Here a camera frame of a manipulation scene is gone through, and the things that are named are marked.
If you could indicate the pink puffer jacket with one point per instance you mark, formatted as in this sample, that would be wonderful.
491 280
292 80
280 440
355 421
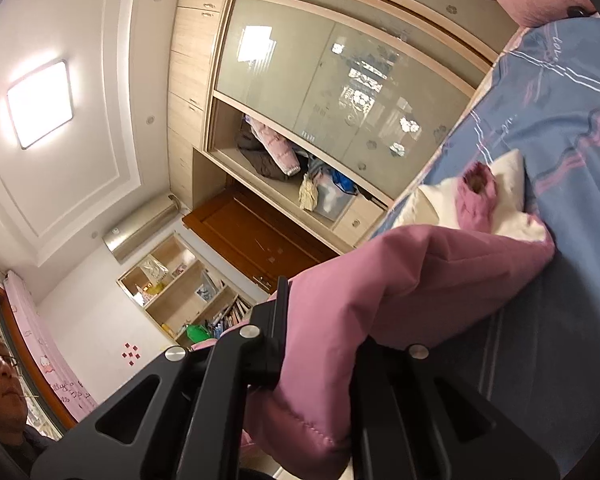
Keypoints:
277 147

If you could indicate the brown wooden door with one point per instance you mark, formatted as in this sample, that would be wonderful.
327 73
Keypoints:
250 235

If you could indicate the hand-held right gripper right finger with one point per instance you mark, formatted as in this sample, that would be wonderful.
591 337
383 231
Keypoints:
380 390

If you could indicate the blue cloth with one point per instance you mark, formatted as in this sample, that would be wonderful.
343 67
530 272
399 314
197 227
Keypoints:
345 180

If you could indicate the beige cloth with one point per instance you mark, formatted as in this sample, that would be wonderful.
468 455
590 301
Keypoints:
308 192

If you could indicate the pink printed curtain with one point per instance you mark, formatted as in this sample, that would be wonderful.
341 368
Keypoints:
50 360

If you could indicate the light wood wardrobe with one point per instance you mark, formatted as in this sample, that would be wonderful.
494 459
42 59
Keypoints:
195 60

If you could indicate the frosted flower-pattern sliding door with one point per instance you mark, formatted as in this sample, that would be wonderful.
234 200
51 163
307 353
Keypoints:
290 60

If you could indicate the person's head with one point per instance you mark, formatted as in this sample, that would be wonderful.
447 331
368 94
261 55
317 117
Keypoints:
0 385

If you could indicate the wardrobe drawer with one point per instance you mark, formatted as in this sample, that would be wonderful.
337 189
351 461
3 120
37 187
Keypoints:
360 220

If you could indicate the square ceiling light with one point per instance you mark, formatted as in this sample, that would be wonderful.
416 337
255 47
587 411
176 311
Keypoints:
40 105

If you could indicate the pink and white hooded jacket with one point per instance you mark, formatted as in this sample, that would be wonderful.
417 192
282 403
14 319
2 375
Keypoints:
380 280

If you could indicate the green bag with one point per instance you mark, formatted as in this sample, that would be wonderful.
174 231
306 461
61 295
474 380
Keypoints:
197 334

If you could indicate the translucent storage box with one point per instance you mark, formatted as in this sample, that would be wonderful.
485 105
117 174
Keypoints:
332 202

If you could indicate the red wall stickers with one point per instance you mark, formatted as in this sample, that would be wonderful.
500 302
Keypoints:
131 351

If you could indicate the wall bookshelf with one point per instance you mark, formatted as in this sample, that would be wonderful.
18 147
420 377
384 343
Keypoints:
180 285

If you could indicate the dark hanging jacket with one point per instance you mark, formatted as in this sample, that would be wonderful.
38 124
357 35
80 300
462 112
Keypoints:
260 160

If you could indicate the blue striped bed sheet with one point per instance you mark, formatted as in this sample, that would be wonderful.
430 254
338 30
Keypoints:
570 160

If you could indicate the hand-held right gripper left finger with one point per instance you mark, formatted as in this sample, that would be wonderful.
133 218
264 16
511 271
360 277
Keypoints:
267 340

